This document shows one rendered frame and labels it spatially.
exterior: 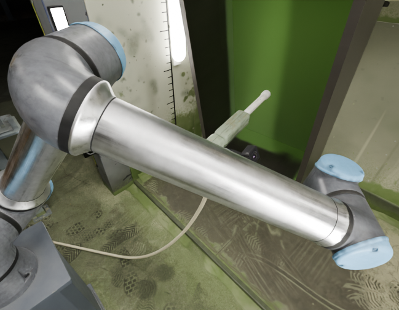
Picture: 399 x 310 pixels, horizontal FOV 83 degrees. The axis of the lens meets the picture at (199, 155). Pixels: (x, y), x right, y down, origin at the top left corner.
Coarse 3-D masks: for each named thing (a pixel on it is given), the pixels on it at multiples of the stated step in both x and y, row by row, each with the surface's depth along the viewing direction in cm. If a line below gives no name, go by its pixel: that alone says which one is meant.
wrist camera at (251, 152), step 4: (248, 148) 59; (252, 148) 59; (256, 148) 60; (244, 152) 59; (248, 152) 58; (252, 152) 58; (256, 152) 60; (244, 156) 59; (248, 156) 58; (252, 156) 58; (256, 156) 59; (252, 160) 59; (256, 160) 60; (260, 160) 62; (260, 164) 62
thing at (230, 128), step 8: (264, 96) 84; (256, 104) 81; (240, 112) 75; (248, 112) 77; (232, 120) 72; (240, 120) 72; (248, 120) 76; (224, 128) 69; (232, 128) 70; (240, 128) 73; (216, 136) 67; (224, 136) 67; (232, 136) 70; (224, 144) 69
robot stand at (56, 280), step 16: (16, 240) 83; (32, 240) 83; (48, 240) 83; (48, 256) 79; (48, 272) 75; (64, 272) 75; (32, 288) 71; (48, 288) 71; (64, 288) 77; (80, 288) 91; (16, 304) 68; (32, 304) 68; (48, 304) 73; (64, 304) 79; (80, 304) 87; (96, 304) 110
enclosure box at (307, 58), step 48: (192, 0) 89; (240, 0) 105; (288, 0) 92; (336, 0) 83; (384, 0) 74; (192, 48) 100; (240, 48) 121; (288, 48) 105; (336, 48) 92; (240, 96) 144; (288, 96) 121; (336, 96) 80; (240, 144) 151; (288, 144) 144
